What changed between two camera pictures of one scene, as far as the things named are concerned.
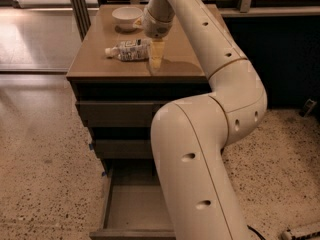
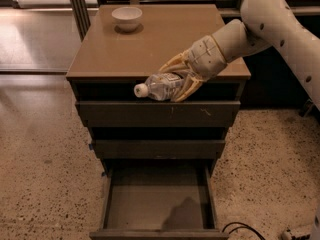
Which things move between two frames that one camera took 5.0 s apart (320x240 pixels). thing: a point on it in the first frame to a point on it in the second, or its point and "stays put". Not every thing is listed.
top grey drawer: x=118 y=113 stays put
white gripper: x=155 y=27 to x=206 y=56
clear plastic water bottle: x=131 y=50 to x=161 y=87
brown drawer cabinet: x=117 y=92 stays put
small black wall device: x=308 y=107 stays put
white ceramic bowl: x=126 y=16 stays put
